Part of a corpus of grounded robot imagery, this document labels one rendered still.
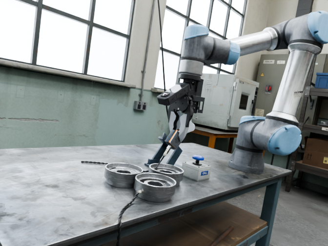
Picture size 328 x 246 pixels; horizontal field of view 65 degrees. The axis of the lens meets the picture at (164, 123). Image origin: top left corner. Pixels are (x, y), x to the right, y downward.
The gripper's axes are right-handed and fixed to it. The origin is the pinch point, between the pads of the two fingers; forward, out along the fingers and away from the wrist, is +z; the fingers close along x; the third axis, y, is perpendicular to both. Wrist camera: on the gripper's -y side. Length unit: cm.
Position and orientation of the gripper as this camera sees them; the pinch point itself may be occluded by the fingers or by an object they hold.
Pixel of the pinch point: (175, 136)
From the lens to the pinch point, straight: 83.2
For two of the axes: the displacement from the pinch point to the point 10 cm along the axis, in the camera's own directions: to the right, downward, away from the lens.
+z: -1.5, 9.9, 0.9
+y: 7.2, 0.4, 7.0
